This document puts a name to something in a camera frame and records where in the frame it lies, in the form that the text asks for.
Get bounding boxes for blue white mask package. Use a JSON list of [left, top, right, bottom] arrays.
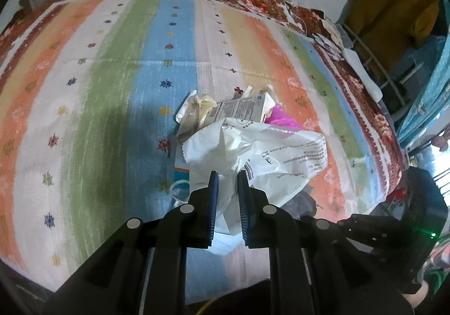
[[169, 149, 191, 207]]

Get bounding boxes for white printed plastic bag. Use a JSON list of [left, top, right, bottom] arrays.
[[181, 118, 328, 236]]

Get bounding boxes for magenta plastic bag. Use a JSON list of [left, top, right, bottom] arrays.
[[265, 104, 302, 130]]

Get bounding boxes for printed carton box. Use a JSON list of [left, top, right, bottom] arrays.
[[203, 91, 276, 127]]

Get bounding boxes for crumpled clear yellow wrapper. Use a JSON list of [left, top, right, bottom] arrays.
[[175, 90, 217, 138]]

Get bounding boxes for white cloth on bed edge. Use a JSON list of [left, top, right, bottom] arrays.
[[343, 48, 383, 102]]

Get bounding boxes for brown hanging clothes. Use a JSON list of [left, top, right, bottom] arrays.
[[344, 0, 440, 72]]

